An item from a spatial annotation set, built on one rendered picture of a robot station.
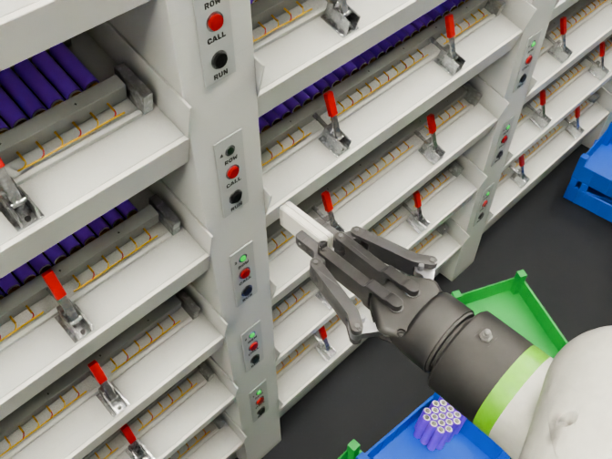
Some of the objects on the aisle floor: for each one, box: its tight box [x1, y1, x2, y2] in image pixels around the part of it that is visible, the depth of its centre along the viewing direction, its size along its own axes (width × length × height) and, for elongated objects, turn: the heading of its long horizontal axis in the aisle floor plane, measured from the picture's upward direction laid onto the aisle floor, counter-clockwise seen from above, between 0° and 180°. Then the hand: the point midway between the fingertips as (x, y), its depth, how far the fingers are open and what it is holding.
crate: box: [451, 270, 568, 359], centre depth 160 cm, size 30×20×8 cm
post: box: [108, 0, 281, 459], centre depth 81 cm, size 20×9×182 cm, turn 44°
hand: (305, 229), depth 74 cm, fingers closed
